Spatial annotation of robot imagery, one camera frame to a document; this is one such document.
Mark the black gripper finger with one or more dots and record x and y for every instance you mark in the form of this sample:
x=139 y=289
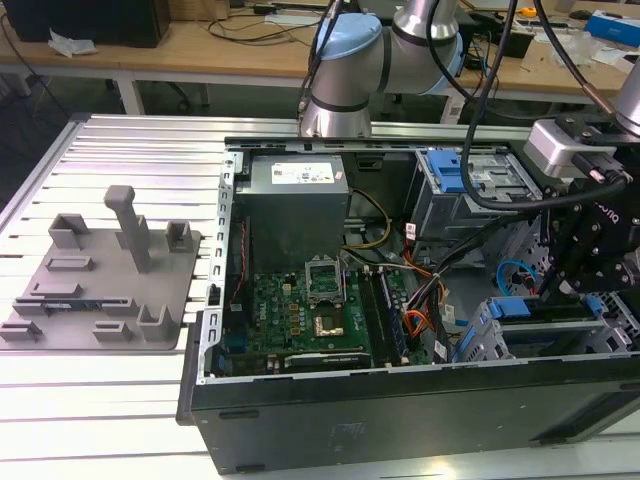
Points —
x=600 y=272
x=562 y=225

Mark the hard disk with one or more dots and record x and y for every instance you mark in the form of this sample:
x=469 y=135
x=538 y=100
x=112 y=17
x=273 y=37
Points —
x=510 y=307

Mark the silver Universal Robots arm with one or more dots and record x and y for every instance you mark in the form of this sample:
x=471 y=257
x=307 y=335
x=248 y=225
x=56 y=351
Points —
x=350 y=65

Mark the metal disk bay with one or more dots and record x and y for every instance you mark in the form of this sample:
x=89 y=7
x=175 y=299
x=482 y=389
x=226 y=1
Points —
x=550 y=340

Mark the black RAM slot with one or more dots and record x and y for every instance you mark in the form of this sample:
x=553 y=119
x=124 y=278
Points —
x=372 y=315

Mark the metal optical drive cage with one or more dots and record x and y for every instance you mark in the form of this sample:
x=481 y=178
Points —
x=440 y=215

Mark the blue drive cage latch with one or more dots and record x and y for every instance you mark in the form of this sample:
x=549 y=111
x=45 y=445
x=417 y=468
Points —
x=450 y=174

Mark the clear plastic bags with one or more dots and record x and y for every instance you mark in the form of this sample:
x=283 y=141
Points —
x=587 y=47

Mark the small black device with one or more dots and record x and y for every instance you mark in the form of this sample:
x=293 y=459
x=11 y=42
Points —
x=520 y=45

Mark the blue cardboard box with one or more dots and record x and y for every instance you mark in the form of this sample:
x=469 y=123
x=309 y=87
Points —
x=607 y=27

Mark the yellow tape roll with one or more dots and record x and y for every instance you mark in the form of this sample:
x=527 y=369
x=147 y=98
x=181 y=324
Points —
x=528 y=13

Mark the CPU socket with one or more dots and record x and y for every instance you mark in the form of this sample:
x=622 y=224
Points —
x=330 y=325

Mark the grey power supply unit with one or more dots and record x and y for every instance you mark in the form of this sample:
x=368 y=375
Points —
x=292 y=215

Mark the black graphics card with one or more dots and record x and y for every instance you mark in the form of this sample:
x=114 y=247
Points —
x=327 y=360

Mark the black open PC case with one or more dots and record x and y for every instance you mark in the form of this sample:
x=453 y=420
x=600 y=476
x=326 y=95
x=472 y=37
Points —
x=350 y=425

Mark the green motherboard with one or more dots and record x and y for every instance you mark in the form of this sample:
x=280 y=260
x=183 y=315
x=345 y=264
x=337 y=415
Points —
x=280 y=315

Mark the wooden desk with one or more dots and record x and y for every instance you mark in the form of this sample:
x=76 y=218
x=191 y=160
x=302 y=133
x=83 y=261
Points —
x=200 y=57

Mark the grey parts rack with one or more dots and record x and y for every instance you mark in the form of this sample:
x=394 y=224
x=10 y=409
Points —
x=100 y=310

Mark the RAM stick on rack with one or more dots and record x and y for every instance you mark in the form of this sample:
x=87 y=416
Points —
x=67 y=305

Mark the large black box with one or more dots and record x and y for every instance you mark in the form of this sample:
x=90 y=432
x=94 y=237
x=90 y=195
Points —
x=85 y=20

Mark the crumpled white plastic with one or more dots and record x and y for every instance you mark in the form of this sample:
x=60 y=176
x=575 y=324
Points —
x=70 y=45

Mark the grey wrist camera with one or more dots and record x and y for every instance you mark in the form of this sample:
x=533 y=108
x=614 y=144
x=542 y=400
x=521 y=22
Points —
x=550 y=150

